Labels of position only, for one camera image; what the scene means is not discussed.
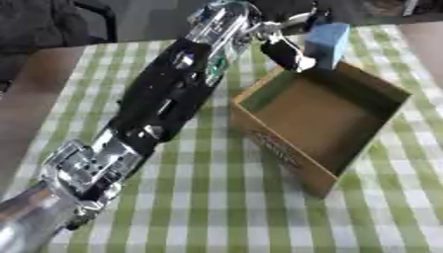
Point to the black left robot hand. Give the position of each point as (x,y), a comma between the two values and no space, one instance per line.
(284,52)

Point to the blue rectangular block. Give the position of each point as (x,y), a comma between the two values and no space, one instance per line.
(326,42)

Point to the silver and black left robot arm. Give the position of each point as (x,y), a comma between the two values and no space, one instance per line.
(167,89)

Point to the tan cardboard box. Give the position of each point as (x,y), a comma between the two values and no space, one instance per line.
(311,118)

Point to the black chair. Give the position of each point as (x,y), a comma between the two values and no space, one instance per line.
(40,23)

